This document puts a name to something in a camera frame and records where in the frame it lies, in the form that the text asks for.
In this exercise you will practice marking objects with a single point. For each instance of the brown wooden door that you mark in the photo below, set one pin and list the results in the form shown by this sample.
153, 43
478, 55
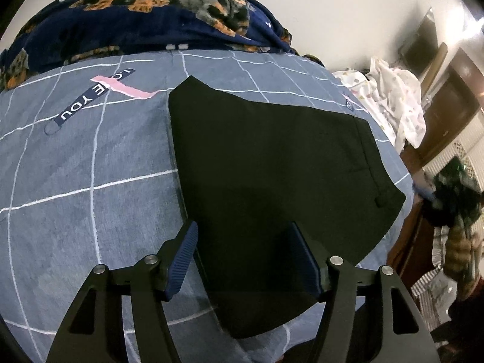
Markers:
453, 98

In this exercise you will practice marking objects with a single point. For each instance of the striped cloth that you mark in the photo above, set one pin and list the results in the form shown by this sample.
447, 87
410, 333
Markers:
431, 298

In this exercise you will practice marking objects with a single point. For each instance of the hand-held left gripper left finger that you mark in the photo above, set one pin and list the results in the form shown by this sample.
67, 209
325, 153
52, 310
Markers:
181, 261

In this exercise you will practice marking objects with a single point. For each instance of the black pants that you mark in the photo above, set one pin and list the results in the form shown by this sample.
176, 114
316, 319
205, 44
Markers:
272, 158

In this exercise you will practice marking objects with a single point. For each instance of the dark wall screen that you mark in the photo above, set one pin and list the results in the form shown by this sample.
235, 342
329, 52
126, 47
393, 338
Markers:
419, 41

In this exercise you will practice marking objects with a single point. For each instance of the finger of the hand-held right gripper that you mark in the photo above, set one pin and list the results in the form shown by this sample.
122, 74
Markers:
424, 193

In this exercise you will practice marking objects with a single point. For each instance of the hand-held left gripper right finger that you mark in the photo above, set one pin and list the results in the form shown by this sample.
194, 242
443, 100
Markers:
306, 261

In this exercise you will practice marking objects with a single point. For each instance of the blue checked bed sheet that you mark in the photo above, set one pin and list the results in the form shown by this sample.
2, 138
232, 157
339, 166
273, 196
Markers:
94, 151

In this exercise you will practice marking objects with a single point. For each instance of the navy printed fleece blanket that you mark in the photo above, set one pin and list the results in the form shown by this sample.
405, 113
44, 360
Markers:
132, 26

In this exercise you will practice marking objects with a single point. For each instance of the white dotted cloth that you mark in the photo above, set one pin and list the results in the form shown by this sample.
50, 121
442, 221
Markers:
397, 102

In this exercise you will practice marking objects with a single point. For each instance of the brown wooden bed frame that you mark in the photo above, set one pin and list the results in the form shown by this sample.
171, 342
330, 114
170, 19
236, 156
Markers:
412, 242

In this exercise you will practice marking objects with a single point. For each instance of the wooden stick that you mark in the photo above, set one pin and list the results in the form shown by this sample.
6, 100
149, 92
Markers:
435, 66

